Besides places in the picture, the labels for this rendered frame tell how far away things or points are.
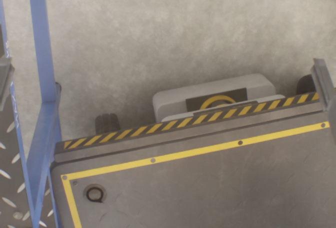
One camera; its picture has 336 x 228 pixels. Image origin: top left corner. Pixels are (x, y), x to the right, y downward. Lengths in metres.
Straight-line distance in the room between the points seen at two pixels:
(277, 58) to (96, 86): 0.43
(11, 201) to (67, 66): 0.60
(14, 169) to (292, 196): 0.59
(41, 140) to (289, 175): 0.46
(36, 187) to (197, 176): 0.33
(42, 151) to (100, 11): 0.42
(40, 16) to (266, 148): 0.50
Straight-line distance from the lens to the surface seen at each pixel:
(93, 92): 1.24
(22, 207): 0.67
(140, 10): 1.19
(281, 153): 1.00
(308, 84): 1.22
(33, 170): 0.83
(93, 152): 0.94
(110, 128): 1.13
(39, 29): 1.07
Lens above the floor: 1.17
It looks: 69 degrees down
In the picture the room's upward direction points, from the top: 159 degrees clockwise
